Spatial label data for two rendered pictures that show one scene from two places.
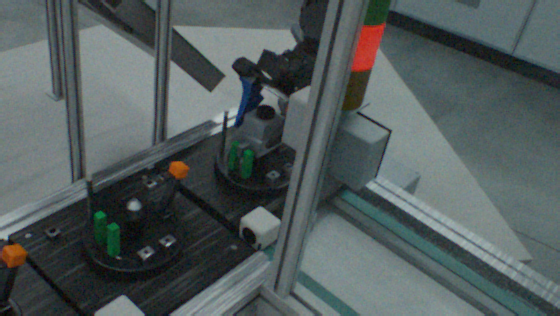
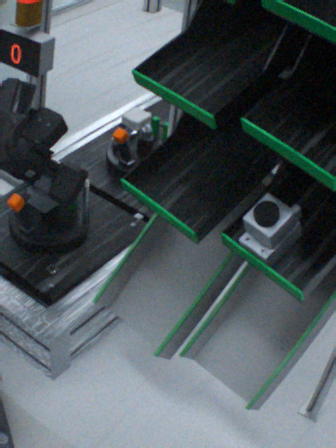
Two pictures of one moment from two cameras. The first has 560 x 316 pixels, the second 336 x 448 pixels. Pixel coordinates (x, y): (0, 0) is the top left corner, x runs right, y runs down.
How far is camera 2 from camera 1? 1.76 m
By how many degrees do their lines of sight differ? 104
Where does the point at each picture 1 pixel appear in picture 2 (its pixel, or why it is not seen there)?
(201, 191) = (98, 201)
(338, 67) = not seen: outside the picture
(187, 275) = (99, 145)
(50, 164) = not seen: hidden behind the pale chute
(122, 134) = not seen: hidden behind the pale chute
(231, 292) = (68, 144)
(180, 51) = (152, 231)
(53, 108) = (305, 386)
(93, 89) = (278, 431)
